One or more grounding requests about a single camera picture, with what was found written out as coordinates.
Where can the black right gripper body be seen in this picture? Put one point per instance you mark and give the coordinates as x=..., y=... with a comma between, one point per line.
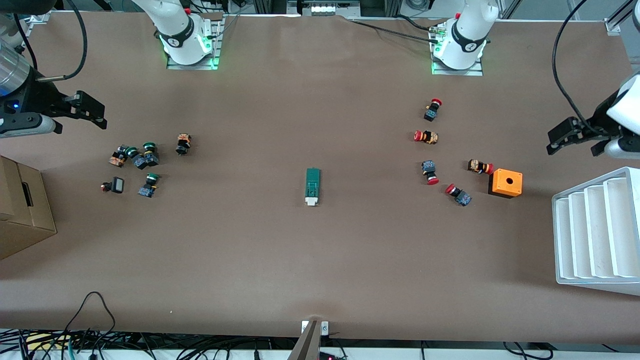
x=39, y=96

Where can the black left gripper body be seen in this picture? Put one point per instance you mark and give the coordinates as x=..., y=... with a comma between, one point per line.
x=601, y=123

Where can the green load switch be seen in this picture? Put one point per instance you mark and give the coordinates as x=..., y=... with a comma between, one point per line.
x=312, y=182

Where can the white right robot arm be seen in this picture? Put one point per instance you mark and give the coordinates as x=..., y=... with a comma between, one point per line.
x=175, y=25

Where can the green button orange base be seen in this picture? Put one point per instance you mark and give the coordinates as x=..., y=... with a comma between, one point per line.
x=117, y=160

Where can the green push button blue block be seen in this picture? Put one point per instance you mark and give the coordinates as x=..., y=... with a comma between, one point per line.
x=140, y=162
x=151, y=159
x=146, y=191

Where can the black square pilot lamp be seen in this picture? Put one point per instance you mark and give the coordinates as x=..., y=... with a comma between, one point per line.
x=118, y=185

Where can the white slotted rack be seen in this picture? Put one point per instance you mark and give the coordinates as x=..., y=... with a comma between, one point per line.
x=595, y=235

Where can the brown cardboard box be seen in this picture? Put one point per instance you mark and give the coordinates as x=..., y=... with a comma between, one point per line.
x=30, y=220

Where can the red mushroom button orange block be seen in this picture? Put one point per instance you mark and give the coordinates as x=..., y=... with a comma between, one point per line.
x=429, y=137
x=477, y=166

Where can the black button orange block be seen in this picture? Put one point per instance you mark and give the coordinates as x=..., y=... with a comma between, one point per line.
x=183, y=145

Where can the red mushroom button blue block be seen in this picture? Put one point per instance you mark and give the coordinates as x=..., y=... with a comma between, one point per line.
x=431, y=114
x=462, y=197
x=428, y=167

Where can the grey box with white sockets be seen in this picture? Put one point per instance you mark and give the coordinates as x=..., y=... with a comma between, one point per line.
x=322, y=9

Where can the aluminium frame profile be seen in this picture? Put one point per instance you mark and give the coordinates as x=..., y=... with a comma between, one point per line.
x=620, y=20
x=37, y=21

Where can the orange button enclosure box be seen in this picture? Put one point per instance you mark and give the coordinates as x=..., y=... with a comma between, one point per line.
x=500, y=188

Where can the metal camera stand bracket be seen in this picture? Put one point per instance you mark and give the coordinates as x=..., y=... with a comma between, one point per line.
x=307, y=345

